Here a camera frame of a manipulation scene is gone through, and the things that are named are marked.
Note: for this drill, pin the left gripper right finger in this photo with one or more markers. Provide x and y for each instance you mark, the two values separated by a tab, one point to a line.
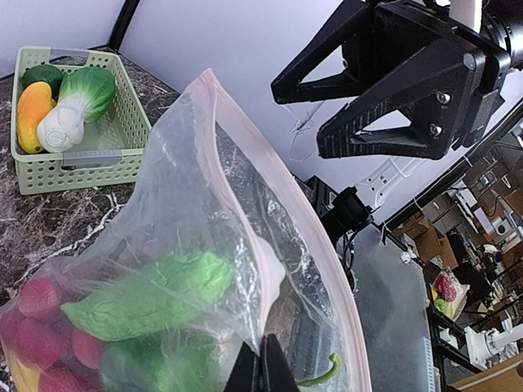
275	374

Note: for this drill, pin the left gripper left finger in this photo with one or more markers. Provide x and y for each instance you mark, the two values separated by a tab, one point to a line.
245	374

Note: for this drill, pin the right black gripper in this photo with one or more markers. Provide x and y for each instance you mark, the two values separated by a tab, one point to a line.
429	53

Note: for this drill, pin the green bell pepper toy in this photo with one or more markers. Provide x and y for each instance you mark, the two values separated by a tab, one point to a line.
183	360

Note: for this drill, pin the light green bitter gourd toy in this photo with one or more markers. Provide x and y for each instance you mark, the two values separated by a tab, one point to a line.
162	294

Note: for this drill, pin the clear zip top bag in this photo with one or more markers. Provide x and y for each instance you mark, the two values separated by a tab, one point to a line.
209	181

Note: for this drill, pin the red strawberry toy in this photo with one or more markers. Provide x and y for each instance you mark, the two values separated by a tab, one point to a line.
44	350

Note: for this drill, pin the pale green plastic basket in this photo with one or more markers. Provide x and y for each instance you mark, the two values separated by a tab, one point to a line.
111	150

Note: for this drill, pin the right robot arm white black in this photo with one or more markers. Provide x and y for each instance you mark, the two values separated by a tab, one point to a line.
323	71

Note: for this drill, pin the bok choy toy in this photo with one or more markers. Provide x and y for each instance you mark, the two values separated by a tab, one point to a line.
85	96

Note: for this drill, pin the dark green avocado toy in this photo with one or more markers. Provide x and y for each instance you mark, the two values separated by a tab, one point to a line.
44	73

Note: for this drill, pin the right black frame post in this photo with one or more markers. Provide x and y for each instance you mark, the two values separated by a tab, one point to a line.
121	24

